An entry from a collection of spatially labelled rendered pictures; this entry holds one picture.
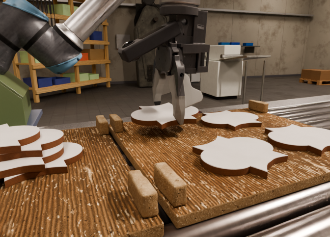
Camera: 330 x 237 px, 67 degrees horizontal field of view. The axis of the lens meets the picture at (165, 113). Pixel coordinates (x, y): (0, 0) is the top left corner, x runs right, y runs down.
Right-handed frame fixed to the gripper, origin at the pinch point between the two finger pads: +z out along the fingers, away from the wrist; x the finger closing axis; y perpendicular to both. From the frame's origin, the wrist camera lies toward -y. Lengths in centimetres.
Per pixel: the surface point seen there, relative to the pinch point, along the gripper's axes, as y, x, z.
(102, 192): -16.2, -18.0, 2.8
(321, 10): 972, 660, -132
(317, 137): 22.0, -17.8, 1.4
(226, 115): 17.0, 1.5, 2.6
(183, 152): -1.8, -11.7, 3.0
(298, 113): 45.2, 3.3, 5.4
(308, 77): 760, 508, 101
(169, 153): -4.1, -11.1, 3.1
